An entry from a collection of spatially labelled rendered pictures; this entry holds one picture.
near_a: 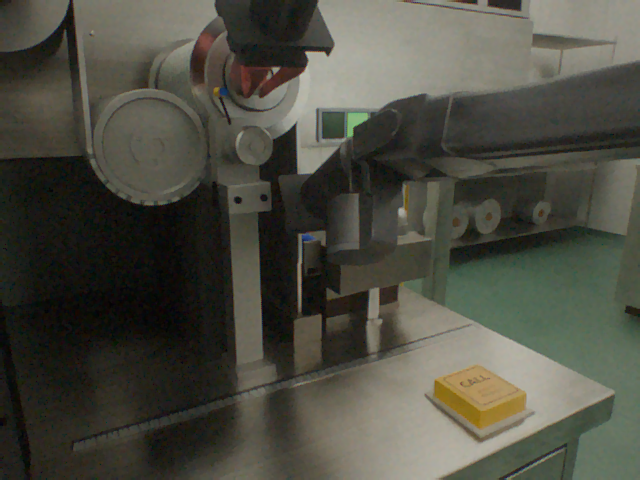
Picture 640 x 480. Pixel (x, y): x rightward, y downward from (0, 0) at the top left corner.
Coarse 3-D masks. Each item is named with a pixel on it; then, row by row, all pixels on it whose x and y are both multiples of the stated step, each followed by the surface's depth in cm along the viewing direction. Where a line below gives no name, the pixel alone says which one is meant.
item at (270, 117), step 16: (224, 32) 51; (224, 48) 51; (208, 64) 51; (224, 64) 52; (208, 80) 51; (224, 96) 53; (288, 96) 56; (224, 112) 53; (240, 112) 54; (256, 112) 55; (272, 112) 56; (288, 112) 57
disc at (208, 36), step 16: (208, 32) 51; (208, 48) 51; (192, 64) 51; (192, 80) 51; (304, 80) 57; (208, 96) 52; (304, 96) 58; (208, 112) 53; (272, 128) 57; (288, 128) 58
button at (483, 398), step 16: (480, 368) 54; (448, 384) 51; (464, 384) 51; (480, 384) 51; (496, 384) 51; (512, 384) 51; (448, 400) 51; (464, 400) 48; (480, 400) 48; (496, 400) 48; (512, 400) 49; (464, 416) 49; (480, 416) 47; (496, 416) 48
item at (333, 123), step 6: (324, 114) 96; (330, 114) 96; (336, 114) 97; (342, 114) 98; (324, 120) 96; (330, 120) 97; (336, 120) 97; (342, 120) 98; (324, 126) 96; (330, 126) 97; (336, 126) 98; (342, 126) 98; (324, 132) 97; (330, 132) 97; (336, 132) 98; (342, 132) 99
